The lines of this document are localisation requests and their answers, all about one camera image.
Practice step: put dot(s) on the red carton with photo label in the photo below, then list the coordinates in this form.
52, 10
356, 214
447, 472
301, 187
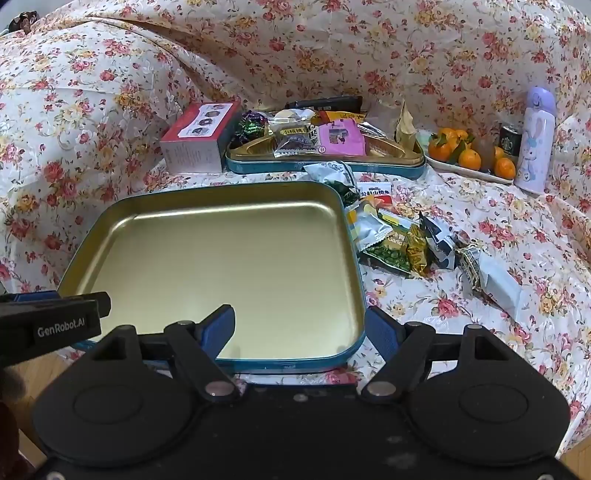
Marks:
198, 124

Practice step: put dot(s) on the white red snack packet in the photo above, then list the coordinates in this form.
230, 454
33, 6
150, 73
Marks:
376, 196

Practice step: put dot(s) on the translucent silver packet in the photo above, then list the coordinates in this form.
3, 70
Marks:
383, 117

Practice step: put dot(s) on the brown paper packet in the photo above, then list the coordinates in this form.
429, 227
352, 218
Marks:
405, 127

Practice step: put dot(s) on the purple foil candy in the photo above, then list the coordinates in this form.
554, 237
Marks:
254, 122

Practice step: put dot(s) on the black remote control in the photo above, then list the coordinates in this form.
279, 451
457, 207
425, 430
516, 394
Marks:
323, 104

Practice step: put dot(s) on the black white snack packet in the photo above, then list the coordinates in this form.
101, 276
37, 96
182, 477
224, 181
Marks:
438, 242

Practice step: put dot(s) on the white barcode snack packet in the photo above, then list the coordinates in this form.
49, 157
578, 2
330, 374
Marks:
496, 286

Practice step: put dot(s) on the black drink can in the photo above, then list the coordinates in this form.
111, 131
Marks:
510, 141

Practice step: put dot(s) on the grey yellow snack packet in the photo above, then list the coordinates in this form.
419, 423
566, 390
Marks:
367, 224

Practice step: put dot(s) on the green pea snack packet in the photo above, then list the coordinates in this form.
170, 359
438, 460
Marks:
385, 251

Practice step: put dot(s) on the clear dark cake packet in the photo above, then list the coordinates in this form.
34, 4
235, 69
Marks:
295, 147

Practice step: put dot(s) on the gold candy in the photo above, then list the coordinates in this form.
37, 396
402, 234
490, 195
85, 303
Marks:
418, 251

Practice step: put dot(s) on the pink snack packet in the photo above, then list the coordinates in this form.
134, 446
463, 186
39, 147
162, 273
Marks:
341, 138

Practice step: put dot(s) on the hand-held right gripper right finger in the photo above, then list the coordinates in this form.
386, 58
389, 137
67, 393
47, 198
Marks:
381, 330

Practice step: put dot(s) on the grey green snack packet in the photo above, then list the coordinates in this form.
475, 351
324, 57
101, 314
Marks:
328, 173

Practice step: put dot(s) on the pile of mandarin oranges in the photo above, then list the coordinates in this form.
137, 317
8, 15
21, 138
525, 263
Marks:
470, 159

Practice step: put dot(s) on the floral cloth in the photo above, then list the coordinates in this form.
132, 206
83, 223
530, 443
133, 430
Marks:
138, 69

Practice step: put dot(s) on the white black lettered packet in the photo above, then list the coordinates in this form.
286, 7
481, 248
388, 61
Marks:
315, 136

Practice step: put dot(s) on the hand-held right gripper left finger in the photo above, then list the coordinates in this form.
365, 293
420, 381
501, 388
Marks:
219, 325

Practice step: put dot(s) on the clear walnut cake packet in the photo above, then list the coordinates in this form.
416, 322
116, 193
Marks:
293, 130

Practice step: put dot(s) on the gold tin tray blue rim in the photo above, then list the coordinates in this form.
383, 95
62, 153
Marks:
207, 258

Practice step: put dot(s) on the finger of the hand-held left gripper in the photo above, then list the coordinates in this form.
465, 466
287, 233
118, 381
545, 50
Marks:
83, 302

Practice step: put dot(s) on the orange snack packet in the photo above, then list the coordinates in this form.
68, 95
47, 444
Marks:
341, 117

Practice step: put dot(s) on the lilac rabbit print bottle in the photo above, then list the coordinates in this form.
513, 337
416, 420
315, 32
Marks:
533, 143

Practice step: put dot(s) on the pale rectangular plate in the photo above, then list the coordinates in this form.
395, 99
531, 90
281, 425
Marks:
461, 171

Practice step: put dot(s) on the cream wrapped candy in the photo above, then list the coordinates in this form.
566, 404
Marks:
295, 114

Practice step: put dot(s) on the blue tin holding snacks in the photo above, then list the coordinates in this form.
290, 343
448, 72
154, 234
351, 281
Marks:
323, 167

